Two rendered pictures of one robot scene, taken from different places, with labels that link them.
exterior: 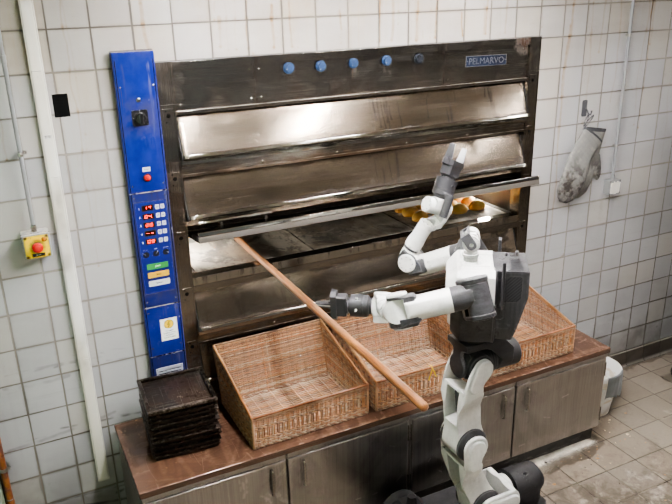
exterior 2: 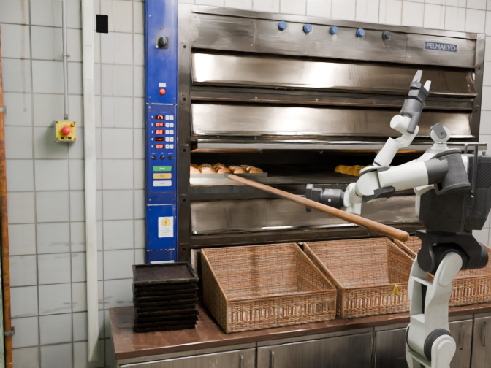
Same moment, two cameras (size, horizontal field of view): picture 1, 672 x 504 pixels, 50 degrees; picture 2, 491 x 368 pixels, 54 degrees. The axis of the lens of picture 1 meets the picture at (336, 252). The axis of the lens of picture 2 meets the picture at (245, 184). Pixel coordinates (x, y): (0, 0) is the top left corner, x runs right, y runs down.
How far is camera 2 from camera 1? 1.02 m
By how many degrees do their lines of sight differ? 16
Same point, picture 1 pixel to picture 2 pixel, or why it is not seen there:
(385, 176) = (356, 127)
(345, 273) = not seen: hidden behind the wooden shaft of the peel
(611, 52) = not seen: outside the picture
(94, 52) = not seen: outside the picture
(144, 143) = (163, 63)
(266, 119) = (261, 63)
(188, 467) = (164, 339)
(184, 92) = (199, 31)
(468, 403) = (437, 296)
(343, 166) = (321, 114)
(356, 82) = (335, 47)
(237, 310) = (224, 222)
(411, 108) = (379, 74)
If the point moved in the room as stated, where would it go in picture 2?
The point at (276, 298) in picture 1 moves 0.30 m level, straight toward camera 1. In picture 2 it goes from (259, 217) to (258, 228)
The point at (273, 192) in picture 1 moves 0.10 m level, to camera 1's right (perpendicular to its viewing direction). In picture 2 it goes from (263, 124) to (281, 124)
